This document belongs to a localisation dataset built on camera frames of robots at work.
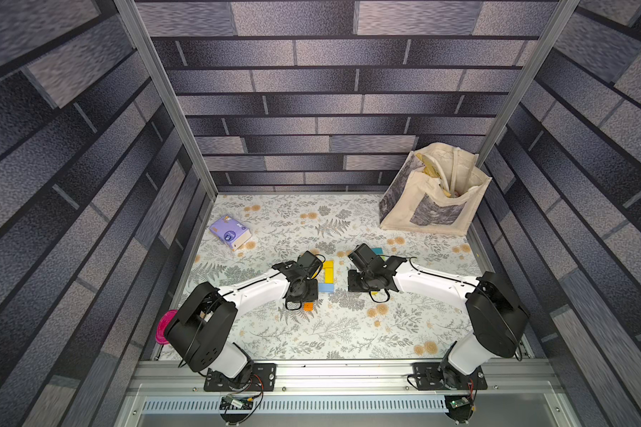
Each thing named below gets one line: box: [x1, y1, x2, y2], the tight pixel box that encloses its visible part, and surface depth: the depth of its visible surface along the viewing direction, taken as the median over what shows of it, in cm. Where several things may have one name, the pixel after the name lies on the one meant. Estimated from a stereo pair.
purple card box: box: [209, 215, 252, 251], surface depth 102 cm
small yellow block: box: [323, 261, 334, 284], surface depth 96 cm
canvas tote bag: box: [379, 142, 493, 237], surface depth 98 cm
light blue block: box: [317, 282, 334, 293], surface depth 94 cm
